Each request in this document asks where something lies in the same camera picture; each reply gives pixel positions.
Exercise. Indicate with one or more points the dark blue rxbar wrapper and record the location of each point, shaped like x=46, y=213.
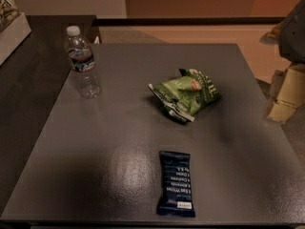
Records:
x=176, y=199

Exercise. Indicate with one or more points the clear plastic water bottle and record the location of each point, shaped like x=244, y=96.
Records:
x=81, y=59

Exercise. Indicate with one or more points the green chip bag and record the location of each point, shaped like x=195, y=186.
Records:
x=187, y=95

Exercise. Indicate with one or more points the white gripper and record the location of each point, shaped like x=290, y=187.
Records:
x=294, y=35

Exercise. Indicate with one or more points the white box with snacks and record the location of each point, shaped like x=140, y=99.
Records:
x=14, y=28

